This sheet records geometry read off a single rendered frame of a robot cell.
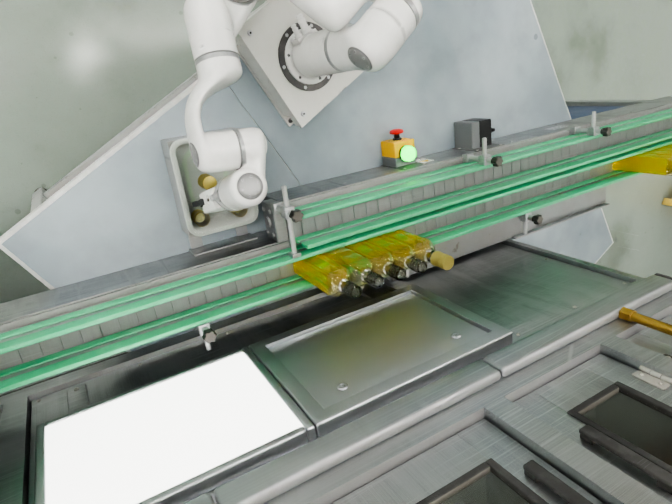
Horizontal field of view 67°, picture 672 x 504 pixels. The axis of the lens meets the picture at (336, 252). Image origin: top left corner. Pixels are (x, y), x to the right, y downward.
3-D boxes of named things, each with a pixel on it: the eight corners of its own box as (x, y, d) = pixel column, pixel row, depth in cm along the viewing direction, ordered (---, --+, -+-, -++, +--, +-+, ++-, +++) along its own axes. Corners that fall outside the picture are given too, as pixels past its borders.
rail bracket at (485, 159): (459, 163, 145) (494, 168, 134) (458, 137, 143) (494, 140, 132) (470, 160, 147) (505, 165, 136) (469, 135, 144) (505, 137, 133)
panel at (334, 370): (40, 437, 97) (39, 575, 69) (35, 424, 96) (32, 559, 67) (414, 293, 135) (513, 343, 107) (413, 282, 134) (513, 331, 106)
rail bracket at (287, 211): (277, 250, 123) (299, 264, 112) (265, 183, 117) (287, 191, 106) (288, 247, 124) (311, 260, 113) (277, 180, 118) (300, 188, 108)
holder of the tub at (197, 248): (187, 251, 125) (195, 259, 119) (160, 139, 116) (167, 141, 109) (251, 233, 133) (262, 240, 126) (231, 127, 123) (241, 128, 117)
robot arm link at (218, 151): (233, 66, 102) (256, 169, 103) (167, 70, 96) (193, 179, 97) (244, 49, 94) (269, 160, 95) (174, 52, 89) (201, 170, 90)
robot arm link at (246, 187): (218, 127, 92) (267, 121, 96) (206, 139, 101) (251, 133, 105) (236, 209, 93) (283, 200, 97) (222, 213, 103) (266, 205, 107)
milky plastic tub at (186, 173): (181, 231, 123) (190, 239, 116) (159, 139, 115) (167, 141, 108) (248, 214, 131) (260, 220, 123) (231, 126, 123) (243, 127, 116)
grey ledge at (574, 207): (374, 272, 151) (396, 283, 142) (371, 245, 148) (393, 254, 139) (582, 199, 192) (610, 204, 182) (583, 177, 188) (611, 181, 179)
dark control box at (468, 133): (453, 147, 159) (472, 149, 152) (452, 121, 156) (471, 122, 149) (473, 142, 162) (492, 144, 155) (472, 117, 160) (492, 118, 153)
